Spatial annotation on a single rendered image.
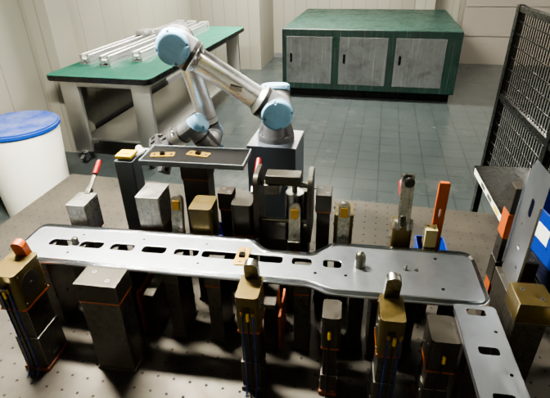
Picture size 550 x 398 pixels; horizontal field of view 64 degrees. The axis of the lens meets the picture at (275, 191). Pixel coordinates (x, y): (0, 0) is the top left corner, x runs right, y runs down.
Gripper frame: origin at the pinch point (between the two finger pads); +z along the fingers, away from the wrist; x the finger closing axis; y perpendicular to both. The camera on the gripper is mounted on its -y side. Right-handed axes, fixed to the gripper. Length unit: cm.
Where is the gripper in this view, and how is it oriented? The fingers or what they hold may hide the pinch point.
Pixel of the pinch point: (143, 166)
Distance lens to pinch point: 187.6
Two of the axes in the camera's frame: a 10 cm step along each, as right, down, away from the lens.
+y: -1.8, -8.8, 4.4
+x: -6.1, -2.4, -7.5
